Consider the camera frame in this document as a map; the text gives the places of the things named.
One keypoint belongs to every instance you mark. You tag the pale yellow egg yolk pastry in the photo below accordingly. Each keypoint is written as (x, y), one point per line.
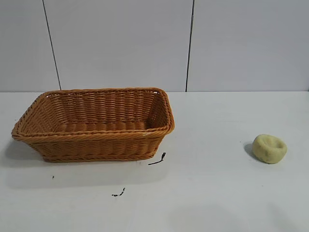
(269, 149)

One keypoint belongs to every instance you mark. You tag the brown woven wicker basket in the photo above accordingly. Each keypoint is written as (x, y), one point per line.
(96, 142)

